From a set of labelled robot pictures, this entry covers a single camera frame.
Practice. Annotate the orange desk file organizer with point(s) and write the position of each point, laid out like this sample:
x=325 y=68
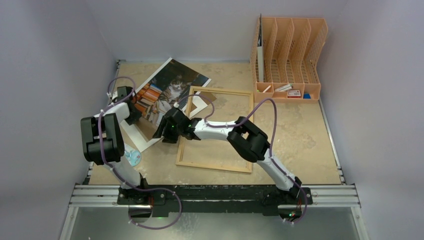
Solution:
x=291 y=49

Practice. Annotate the blue white tape dispenser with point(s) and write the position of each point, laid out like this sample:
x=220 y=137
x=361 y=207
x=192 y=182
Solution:
x=132 y=155

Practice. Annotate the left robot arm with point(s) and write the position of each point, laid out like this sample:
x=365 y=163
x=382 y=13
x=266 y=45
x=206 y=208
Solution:
x=103 y=144

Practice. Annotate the white mat board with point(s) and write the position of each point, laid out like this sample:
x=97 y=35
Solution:
x=140 y=73

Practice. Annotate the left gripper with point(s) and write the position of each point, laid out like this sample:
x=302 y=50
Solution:
x=138 y=115

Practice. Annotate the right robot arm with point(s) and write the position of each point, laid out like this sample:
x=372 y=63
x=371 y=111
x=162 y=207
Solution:
x=248 y=140

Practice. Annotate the brown backing board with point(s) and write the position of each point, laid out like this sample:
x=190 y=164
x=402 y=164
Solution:
x=198 y=102

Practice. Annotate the cat photo print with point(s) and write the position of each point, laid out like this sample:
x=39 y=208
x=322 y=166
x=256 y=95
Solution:
x=170 y=83

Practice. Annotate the wooden picture frame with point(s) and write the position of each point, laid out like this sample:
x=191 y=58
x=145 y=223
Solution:
x=237 y=133

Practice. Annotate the red white small box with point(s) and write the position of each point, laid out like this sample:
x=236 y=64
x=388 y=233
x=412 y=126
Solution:
x=294 y=93

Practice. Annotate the white marker pen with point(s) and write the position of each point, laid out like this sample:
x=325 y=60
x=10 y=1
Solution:
x=284 y=88

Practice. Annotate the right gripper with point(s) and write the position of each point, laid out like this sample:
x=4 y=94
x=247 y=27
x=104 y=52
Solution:
x=168 y=129

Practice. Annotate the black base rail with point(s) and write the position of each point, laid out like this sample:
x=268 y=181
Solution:
x=241 y=199

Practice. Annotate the white chalk stick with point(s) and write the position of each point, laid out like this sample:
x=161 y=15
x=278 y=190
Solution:
x=266 y=89

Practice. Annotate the white folder in organizer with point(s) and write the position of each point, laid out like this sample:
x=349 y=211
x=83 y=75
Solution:
x=260 y=52

